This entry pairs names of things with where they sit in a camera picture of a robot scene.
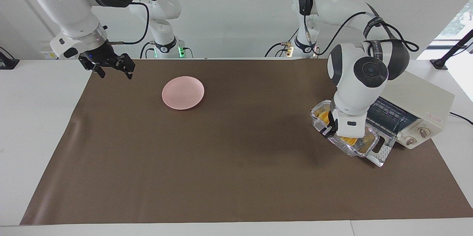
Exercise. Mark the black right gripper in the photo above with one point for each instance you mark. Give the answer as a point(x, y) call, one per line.
point(96, 56)

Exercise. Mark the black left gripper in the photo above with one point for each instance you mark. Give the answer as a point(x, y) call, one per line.
point(332, 121)

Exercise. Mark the sliced yellow bread loaf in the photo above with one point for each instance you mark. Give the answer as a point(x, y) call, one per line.
point(323, 115)

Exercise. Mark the aluminium foil tray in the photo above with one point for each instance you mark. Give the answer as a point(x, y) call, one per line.
point(354, 149)

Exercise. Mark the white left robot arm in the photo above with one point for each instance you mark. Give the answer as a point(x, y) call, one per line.
point(358, 95)

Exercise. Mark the chrome glass oven door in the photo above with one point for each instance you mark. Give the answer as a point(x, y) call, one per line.
point(385, 155)

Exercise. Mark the beige oven knob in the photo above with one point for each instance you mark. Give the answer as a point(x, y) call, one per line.
point(424, 132)
point(410, 141)

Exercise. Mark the white toaster oven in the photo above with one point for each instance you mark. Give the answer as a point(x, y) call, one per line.
point(417, 95)

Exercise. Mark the pink round plate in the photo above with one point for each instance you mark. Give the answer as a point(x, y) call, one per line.
point(183, 93)

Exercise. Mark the brown table mat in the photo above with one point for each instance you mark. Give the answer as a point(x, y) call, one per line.
point(251, 176)

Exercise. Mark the black table clamp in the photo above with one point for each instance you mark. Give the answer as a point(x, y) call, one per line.
point(7, 63)

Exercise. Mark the bright window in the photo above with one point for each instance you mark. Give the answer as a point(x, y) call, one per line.
point(458, 21)

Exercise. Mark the white wall socket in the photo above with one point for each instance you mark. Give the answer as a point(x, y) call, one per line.
point(46, 54)

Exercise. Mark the black camera stand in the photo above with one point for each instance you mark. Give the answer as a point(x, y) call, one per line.
point(439, 63)

